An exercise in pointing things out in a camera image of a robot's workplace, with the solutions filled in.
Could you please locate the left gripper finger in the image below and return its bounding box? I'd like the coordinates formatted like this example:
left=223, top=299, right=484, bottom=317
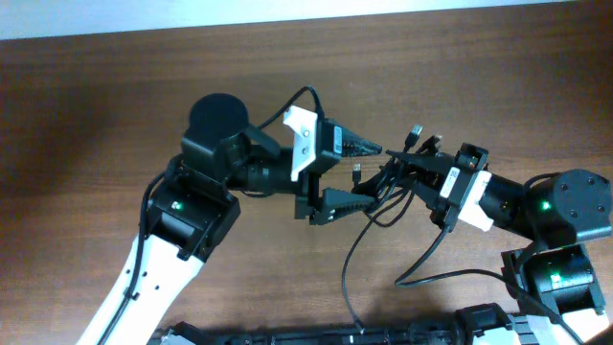
left=341, top=127, right=382, bottom=157
left=310, top=188, right=375, bottom=224

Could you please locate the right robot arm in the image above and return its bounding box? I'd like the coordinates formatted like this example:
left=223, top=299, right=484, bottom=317
left=377, top=144, right=612, bottom=344

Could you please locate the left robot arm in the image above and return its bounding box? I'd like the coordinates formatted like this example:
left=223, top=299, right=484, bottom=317
left=79, top=93, right=381, bottom=344

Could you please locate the thin black USB cable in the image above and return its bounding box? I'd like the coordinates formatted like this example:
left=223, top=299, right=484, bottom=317
left=340, top=162, right=418, bottom=334

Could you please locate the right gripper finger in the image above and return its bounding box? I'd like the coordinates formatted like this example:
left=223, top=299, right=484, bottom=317
left=386, top=150, right=454, bottom=173
left=407, top=179, right=440, bottom=211

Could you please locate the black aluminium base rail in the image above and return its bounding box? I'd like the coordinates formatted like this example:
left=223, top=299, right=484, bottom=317
left=148, top=303, right=538, bottom=345

